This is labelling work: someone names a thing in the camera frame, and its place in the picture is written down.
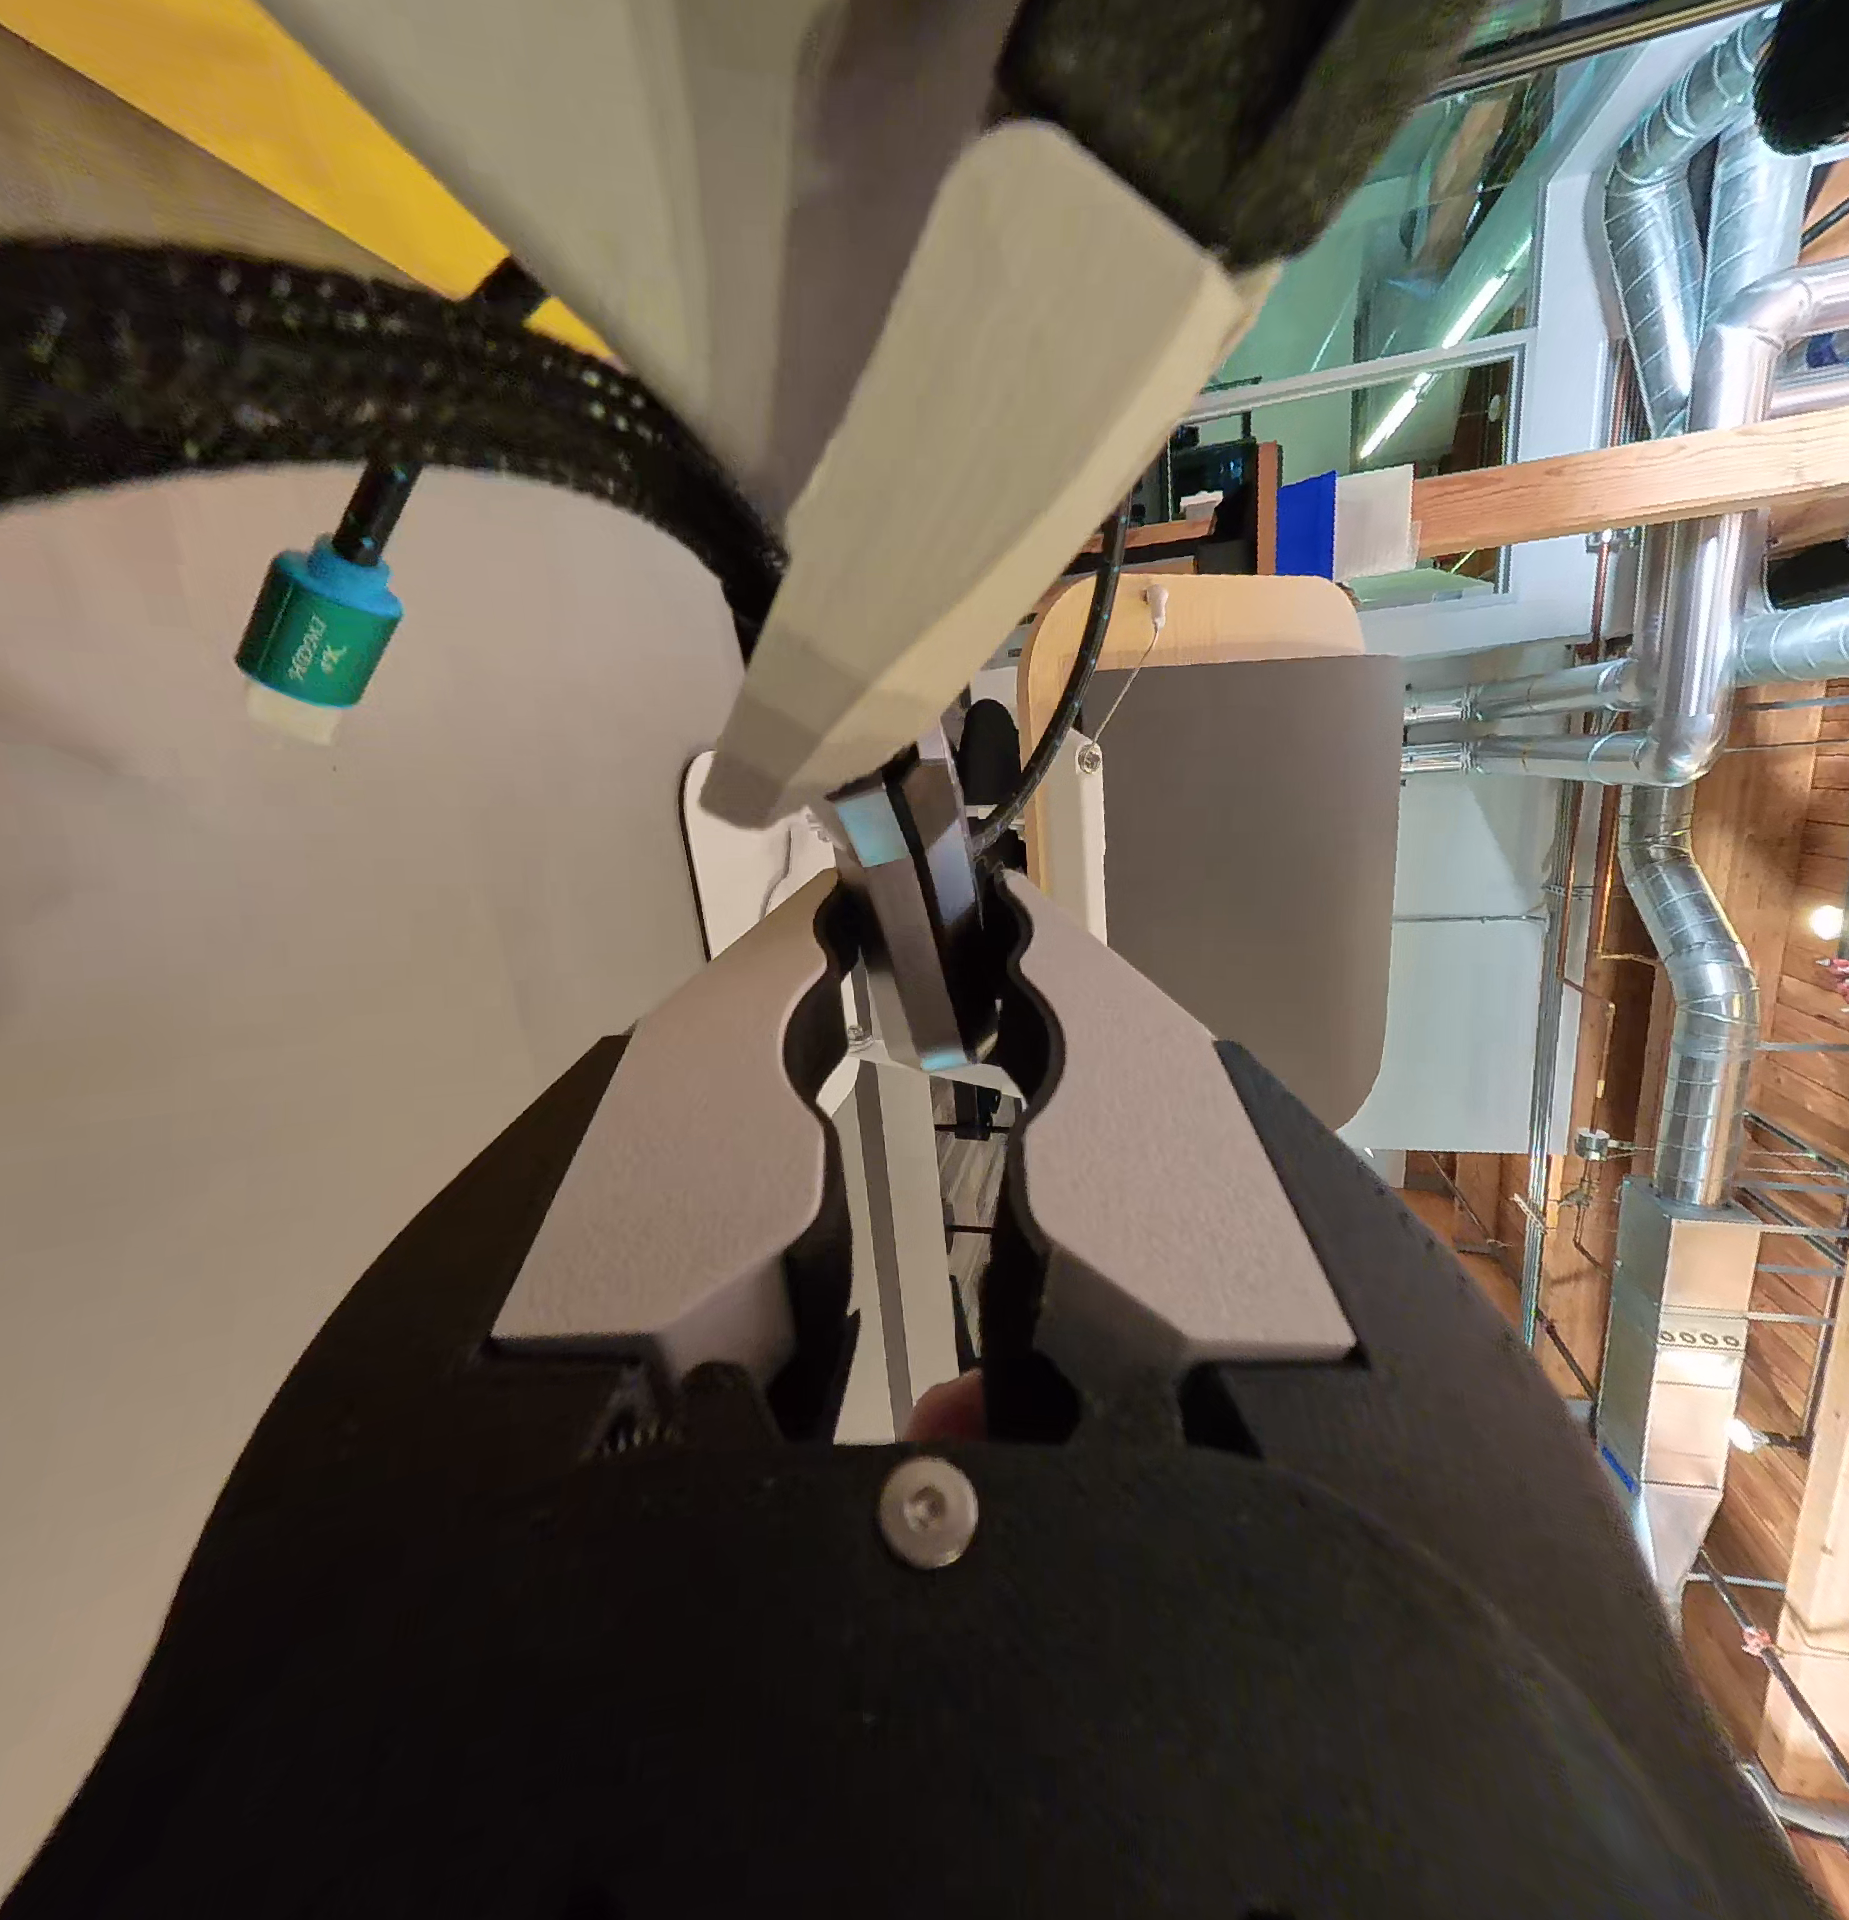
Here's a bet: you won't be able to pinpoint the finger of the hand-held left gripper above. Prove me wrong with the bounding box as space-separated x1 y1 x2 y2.
255 0 1267 831

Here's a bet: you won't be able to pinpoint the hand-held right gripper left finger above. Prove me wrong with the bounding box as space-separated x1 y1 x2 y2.
489 869 864 1439

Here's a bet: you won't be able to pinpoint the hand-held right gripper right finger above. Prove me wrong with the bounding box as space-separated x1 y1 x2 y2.
984 869 1359 1439

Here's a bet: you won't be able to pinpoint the black Fosmon HDMI switch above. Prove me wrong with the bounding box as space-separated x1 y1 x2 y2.
825 512 1126 1082

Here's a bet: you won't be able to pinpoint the braided green-plug hdmi cable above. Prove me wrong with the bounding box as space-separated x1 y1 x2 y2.
0 240 794 746

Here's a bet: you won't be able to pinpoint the yellow plastic bin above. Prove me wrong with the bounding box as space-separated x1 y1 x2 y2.
8 0 619 362

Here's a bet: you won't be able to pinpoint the white panel stand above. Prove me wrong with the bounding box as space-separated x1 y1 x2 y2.
679 593 1166 1434

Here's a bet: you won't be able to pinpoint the white foam block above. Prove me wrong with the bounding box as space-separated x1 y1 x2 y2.
1336 465 1418 575

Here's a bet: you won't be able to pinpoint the wooden ceiling beam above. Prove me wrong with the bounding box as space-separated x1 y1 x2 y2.
1410 443 1849 560

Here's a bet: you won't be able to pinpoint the black fuzzy boom microphone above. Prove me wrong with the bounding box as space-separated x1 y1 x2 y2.
1454 0 1849 155

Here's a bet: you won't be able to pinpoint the silver ventilation ducts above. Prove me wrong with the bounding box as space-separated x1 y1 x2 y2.
1405 0 1849 1592

